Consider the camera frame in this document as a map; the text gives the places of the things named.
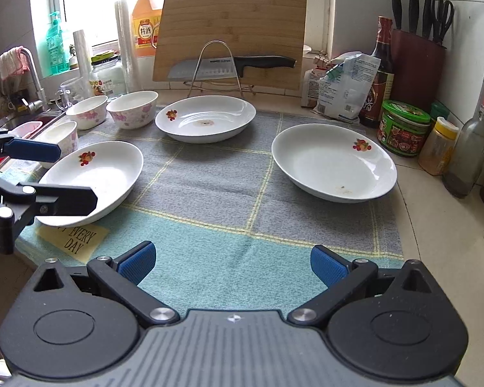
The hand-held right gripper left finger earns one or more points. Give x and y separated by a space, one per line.
139 264

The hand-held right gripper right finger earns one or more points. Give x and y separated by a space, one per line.
326 266

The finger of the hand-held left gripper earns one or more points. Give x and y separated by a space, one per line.
64 201
36 150

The white bowl with pink flowers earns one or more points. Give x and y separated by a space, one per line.
133 113
86 115
64 133

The white plate with fruit print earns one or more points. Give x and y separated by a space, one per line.
326 161
109 173

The white fruit-print plate with brown stain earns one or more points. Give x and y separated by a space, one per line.
213 119

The pink plastic basin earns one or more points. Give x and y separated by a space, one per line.
24 129

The metal sink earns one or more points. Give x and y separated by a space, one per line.
20 119

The metal faucet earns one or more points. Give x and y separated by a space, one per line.
36 88

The clear glass mug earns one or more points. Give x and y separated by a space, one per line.
74 90

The pink towel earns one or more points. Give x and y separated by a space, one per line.
12 62

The glass jar with green lid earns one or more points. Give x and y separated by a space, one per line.
107 78

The green dish soap bottle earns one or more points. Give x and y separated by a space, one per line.
57 48

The grey and teal checked mat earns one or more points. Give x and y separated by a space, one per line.
226 193

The tall clear plastic cup stack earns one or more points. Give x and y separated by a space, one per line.
127 40

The green-lidded sauce jar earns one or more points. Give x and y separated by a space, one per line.
403 129

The yellow-lidded spice jar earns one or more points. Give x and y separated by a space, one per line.
437 149

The large yellow oil bottle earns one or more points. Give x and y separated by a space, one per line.
145 28

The white and blue plastic bag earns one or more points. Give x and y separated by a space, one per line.
347 92

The clear bottle with red cap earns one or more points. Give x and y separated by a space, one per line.
470 153

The small green-lidded jar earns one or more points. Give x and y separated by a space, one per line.
440 112

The dark soy sauce bottle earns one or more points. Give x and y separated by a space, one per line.
381 72

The metal binder clips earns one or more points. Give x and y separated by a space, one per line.
320 59

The dark red knife block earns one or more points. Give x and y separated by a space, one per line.
419 72

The bamboo cutting board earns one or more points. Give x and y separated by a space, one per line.
234 24

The black scissors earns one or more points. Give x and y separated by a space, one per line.
443 16

